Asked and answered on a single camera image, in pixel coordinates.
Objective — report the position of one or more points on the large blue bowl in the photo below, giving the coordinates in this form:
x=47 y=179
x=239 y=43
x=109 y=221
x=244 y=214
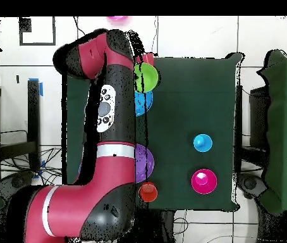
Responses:
x=143 y=103

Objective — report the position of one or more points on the small green bowl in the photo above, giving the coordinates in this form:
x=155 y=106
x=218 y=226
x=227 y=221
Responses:
x=148 y=77

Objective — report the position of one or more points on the red cup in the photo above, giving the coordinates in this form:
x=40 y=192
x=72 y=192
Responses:
x=147 y=58

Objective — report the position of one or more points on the large pink bowl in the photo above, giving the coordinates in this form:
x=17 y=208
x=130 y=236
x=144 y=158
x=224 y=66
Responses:
x=117 y=18

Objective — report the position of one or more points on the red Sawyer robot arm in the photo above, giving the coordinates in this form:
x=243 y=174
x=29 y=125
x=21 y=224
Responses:
x=118 y=114

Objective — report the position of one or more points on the purple bowl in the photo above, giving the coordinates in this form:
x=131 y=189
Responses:
x=146 y=163

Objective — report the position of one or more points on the orange cup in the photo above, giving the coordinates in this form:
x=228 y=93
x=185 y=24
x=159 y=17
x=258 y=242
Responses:
x=148 y=192

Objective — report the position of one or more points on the blue cup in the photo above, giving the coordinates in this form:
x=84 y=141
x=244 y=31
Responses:
x=202 y=143

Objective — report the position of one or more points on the small pinkish red bowl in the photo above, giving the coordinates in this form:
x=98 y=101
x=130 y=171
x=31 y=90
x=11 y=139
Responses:
x=204 y=181

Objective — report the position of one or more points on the black metal stand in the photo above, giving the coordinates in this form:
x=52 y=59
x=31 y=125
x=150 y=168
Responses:
x=257 y=106
x=33 y=114

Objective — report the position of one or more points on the black equipment base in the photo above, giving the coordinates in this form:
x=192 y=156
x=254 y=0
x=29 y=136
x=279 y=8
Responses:
x=14 y=182
x=249 y=183

